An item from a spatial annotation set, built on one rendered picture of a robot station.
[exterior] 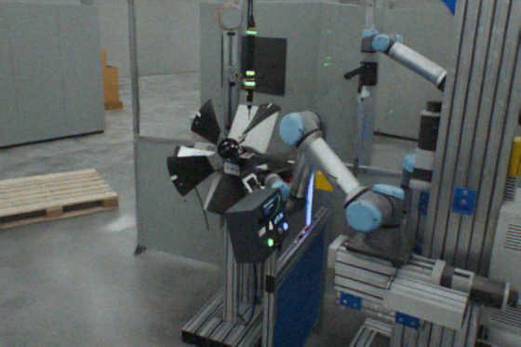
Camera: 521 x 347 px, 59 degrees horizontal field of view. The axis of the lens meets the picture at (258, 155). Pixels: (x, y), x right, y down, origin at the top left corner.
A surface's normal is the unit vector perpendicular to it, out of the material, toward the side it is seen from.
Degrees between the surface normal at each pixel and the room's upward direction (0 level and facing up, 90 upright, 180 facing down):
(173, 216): 90
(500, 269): 90
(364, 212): 95
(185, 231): 90
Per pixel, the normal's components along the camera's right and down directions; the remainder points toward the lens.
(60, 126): 0.74, 0.20
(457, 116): -0.50, 0.22
